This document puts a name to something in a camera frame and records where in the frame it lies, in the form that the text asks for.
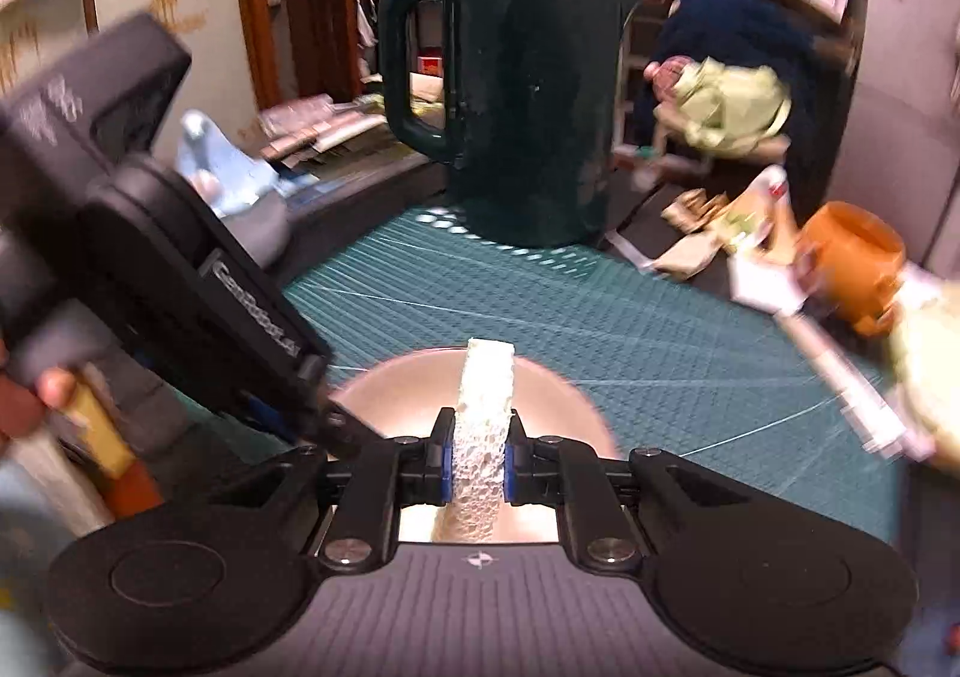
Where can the navy blue sweater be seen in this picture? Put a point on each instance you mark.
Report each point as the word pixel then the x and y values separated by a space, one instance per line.
pixel 750 25

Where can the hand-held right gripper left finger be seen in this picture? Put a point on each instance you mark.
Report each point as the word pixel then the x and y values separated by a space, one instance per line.
pixel 448 459

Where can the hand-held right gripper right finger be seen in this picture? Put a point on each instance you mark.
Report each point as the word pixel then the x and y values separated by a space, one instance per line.
pixel 510 459

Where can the cone mountain figurine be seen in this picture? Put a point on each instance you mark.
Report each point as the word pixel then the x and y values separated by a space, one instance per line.
pixel 757 220

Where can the person's left hand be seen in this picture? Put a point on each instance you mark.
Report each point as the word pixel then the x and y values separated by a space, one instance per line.
pixel 52 388

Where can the grey refrigerator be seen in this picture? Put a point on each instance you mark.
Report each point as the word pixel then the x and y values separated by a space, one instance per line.
pixel 907 85

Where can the light green container lid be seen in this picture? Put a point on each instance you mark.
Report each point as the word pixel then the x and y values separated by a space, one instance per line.
pixel 930 362

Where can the green cutting mat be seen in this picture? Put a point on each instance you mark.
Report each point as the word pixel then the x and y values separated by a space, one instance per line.
pixel 562 317

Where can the person's left forearm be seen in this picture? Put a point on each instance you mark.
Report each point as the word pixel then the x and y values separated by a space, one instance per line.
pixel 26 549

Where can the beige cloth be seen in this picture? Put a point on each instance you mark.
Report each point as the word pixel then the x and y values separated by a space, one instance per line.
pixel 694 242

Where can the white pen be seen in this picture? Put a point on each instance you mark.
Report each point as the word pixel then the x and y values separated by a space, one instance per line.
pixel 847 377

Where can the white card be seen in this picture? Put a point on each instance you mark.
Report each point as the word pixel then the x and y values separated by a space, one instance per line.
pixel 765 291

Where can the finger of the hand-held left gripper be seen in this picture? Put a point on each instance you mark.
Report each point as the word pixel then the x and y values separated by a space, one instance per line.
pixel 345 426

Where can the pile of books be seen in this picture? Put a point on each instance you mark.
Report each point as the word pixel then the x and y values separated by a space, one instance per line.
pixel 322 126

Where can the orange bear mug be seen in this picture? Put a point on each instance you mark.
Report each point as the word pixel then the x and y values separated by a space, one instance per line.
pixel 847 257

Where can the dark green kettle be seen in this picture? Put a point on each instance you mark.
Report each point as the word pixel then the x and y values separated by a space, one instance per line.
pixel 525 100

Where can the pale yellow sponge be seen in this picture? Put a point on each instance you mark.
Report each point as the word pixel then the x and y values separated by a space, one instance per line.
pixel 487 392

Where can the white bowl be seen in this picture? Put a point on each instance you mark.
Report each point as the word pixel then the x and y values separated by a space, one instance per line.
pixel 405 392

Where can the wooden stool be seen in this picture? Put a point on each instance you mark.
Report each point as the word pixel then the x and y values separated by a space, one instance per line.
pixel 675 160

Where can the light green bag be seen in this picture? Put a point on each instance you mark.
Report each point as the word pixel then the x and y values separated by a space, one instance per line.
pixel 731 103

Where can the plastic snack container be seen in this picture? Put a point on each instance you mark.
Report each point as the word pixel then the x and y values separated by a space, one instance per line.
pixel 101 430

